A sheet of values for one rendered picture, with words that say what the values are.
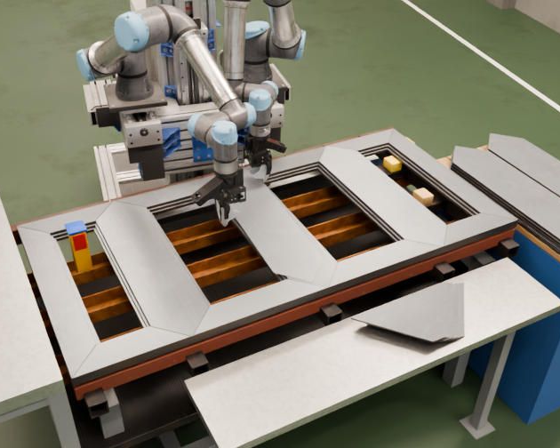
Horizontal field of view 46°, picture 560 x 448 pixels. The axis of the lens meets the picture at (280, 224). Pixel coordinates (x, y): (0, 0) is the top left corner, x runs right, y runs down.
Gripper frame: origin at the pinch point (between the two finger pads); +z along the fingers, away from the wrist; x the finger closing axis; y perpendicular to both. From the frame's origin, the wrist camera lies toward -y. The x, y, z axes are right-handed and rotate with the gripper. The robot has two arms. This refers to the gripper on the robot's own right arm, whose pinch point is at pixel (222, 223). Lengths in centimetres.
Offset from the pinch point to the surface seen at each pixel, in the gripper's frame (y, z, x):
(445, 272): 61, 14, -42
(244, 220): 10.9, 6.0, 5.7
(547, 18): 455, 81, 259
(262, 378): -12, 16, -52
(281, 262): 11.0, 6.3, -20.2
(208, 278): -6.8, 19.9, -1.5
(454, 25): 376, 88, 297
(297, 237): 22.0, 6.2, -11.3
